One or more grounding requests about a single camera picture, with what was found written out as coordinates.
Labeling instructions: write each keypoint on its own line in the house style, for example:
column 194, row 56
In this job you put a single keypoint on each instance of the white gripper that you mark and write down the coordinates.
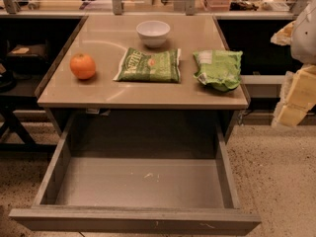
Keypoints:
column 305, row 39

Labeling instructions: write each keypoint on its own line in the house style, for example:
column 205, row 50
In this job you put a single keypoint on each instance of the orange fruit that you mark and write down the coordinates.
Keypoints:
column 83, row 66

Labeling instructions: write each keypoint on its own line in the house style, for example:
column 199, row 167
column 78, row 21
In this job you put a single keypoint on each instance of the grey open drawer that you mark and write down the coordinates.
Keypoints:
column 152, row 172

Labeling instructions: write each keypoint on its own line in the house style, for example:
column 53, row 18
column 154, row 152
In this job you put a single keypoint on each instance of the light green chip bag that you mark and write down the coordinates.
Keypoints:
column 219, row 69

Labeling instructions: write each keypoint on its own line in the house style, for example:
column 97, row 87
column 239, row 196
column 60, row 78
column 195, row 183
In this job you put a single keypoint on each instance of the white bowl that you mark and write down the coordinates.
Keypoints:
column 153, row 33

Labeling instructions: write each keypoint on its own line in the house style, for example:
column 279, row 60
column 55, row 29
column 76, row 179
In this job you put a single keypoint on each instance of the dark green chip bag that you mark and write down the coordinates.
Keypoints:
column 161, row 67

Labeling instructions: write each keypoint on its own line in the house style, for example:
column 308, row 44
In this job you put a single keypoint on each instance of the dark box left shelf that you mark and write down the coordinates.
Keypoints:
column 28, row 59

